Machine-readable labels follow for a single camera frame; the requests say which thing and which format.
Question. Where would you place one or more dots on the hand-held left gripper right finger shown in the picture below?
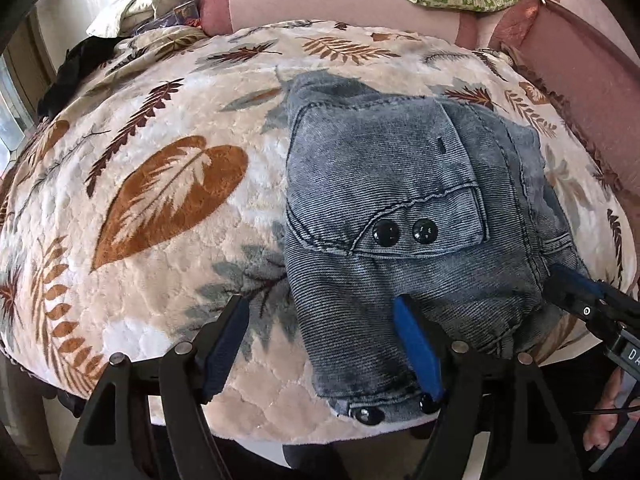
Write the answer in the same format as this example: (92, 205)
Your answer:
(417, 350)

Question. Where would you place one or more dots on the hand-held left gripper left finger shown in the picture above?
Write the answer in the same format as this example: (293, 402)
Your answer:
(227, 345)

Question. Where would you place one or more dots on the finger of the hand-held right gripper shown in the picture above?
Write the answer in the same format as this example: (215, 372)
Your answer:
(565, 297)
(575, 280)

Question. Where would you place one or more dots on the grey-blue denim pants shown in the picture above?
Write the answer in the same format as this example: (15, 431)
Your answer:
(400, 170)

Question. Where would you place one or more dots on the person's right hand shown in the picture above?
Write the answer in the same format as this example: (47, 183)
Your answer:
(602, 420)

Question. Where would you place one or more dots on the leaf-print blanket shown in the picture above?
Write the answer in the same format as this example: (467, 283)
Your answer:
(175, 260)

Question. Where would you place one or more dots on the black cloth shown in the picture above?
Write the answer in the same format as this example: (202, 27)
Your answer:
(75, 70)

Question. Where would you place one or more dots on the wooden stained-glass door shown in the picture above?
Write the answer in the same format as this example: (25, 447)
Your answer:
(10, 110)

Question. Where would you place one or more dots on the purple plastic object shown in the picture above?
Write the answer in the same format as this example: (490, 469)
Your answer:
(182, 12)

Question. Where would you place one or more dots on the white pillow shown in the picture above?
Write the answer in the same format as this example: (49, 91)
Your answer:
(130, 15)

